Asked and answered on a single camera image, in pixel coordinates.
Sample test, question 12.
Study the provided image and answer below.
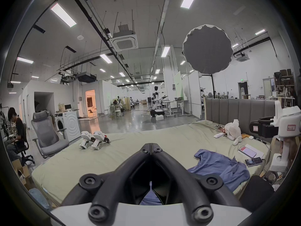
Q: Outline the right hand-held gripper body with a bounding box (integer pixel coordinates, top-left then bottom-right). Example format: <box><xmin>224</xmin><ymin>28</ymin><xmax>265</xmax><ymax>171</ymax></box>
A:
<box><xmin>249</xmin><ymin>100</ymin><xmax>301</xmax><ymax>173</ymax></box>

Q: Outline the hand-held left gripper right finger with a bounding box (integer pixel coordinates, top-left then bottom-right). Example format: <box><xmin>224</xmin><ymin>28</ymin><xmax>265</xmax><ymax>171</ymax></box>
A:
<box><xmin>150</xmin><ymin>143</ymin><xmax>243</xmax><ymax>223</ymax></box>

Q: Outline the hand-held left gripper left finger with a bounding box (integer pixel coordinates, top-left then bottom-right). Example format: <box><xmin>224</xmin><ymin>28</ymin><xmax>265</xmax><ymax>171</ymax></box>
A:
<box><xmin>60</xmin><ymin>143</ymin><xmax>151</xmax><ymax>223</ymax></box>

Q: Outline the bed with pale green sheet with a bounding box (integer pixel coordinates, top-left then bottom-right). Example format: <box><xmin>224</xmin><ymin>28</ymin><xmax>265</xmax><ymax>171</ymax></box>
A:
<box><xmin>31</xmin><ymin>120</ymin><xmax>273</xmax><ymax>209</ymax></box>

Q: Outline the blue shirt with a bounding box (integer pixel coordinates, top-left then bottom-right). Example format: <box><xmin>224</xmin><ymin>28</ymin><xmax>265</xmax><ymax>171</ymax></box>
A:
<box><xmin>140</xmin><ymin>149</ymin><xmax>250</xmax><ymax>205</ymax></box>

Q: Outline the storage shelf with cartons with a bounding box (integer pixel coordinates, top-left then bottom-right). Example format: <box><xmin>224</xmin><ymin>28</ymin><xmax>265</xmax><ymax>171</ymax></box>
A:
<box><xmin>273</xmin><ymin>69</ymin><xmax>296</xmax><ymax>108</ymax></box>

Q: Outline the white paper sheet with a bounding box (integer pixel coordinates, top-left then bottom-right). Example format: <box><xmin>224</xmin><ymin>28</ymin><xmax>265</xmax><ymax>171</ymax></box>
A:
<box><xmin>238</xmin><ymin>144</ymin><xmax>265</xmax><ymax>160</ymax></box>

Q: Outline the spare white hand-held gripper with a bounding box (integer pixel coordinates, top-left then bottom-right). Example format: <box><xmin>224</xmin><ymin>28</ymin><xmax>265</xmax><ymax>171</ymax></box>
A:
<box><xmin>90</xmin><ymin>131</ymin><xmax>110</xmax><ymax>150</ymax></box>
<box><xmin>79</xmin><ymin>131</ymin><xmax>95</xmax><ymax>149</ymax></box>

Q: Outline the phone with pink screen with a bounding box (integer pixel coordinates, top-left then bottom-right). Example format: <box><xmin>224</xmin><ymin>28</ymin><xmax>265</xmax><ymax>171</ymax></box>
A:
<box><xmin>238</xmin><ymin>145</ymin><xmax>257</xmax><ymax>158</ymax></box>

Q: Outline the black phone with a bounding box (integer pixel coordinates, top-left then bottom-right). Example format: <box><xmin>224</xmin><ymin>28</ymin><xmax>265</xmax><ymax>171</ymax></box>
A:
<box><xmin>245</xmin><ymin>157</ymin><xmax>263</xmax><ymax>167</ymax></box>

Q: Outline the grey padded headboard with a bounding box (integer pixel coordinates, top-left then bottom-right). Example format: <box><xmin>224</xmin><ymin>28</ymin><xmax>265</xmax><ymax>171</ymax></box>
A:
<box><xmin>204</xmin><ymin>97</ymin><xmax>277</xmax><ymax>136</ymax></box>

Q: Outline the white plastic bag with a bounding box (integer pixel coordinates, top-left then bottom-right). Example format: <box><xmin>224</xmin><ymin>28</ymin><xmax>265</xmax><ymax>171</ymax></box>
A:
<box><xmin>224</xmin><ymin>119</ymin><xmax>243</xmax><ymax>146</ymax></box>

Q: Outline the white washing machine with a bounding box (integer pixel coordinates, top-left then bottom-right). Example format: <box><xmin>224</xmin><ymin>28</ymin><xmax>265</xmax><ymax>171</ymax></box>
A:
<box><xmin>55</xmin><ymin>110</ymin><xmax>81</xmax><ymax>142</ymax></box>

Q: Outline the grey office chair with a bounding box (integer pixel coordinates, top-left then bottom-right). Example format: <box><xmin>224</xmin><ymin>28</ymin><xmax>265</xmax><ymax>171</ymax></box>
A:
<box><xmin>31</xmin><ymin>110</ymin><xmax>70</xmax><ymax>159</ymax></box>

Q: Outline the white desk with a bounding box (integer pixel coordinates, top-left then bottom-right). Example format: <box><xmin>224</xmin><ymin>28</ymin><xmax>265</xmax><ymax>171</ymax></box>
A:
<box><xmin>162</xmin><ymin>99</ymin><xmax>189</xmax><ymax>118</ymax></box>

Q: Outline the brown carton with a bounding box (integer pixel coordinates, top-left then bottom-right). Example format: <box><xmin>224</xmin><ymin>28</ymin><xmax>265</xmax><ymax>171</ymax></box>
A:
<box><xmin>12</xmin><ymin>159</ymin><xmax>34</xmax><ymax>190</ymax></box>

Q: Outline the white humanoid robot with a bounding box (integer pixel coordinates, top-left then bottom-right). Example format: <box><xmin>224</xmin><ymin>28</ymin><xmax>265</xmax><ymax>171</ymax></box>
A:
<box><xmin>150</xmin><ymin>86</ymin><xmax>169</xmax><ymax>121</ymax></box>

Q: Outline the black office chair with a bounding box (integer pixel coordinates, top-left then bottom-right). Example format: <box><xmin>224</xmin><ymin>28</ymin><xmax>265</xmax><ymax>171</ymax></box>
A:
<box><xmin>14</xmin><ymin>123</ymin><xmax>35</xmax><ymax>165</ymax></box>

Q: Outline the round softbox lamp on stand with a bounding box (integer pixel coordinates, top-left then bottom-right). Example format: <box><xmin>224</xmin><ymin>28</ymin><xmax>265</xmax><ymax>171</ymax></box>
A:
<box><xmin>183</xmin><ymin>24</ymin><xmax>234</xmax><ymax>101</ymax></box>

